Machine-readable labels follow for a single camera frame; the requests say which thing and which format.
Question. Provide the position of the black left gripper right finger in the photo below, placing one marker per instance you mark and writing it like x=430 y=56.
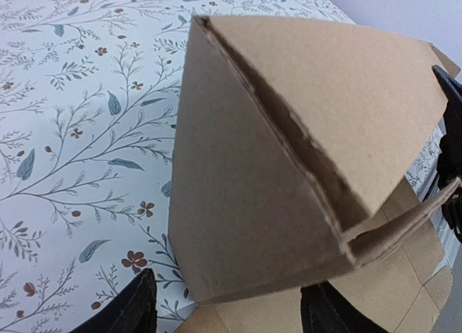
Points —
x=324 y=309

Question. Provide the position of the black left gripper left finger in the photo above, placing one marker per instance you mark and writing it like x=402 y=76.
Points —
x=132 y=310

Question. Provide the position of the brown cardboard box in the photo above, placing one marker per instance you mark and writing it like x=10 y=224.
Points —
x=306 y=153

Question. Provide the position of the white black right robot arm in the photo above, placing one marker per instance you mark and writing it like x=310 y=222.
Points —
x=449 y=160

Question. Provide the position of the floral patterned table mat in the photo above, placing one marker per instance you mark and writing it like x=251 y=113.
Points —
x=89 y=92

